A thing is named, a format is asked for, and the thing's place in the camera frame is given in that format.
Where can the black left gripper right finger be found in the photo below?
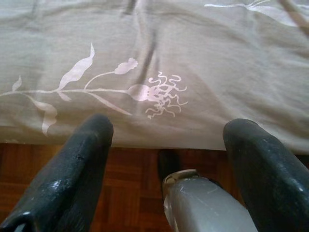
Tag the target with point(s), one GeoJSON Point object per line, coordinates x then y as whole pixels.
{"type": "Point", "coordinates": [265, 181]}

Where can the silver robot leg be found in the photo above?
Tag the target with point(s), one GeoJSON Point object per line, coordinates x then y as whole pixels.
{"type": "Point", "coordinates": [198, 207]}

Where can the beige floral bedsheet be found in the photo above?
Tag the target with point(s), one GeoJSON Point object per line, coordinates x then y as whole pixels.
{"type": "Point", "coordinates": [169, 48]}

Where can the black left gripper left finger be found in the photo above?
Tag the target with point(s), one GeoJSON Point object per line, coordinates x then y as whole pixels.
{"type": "Point", "coordinates": [67, 174]}

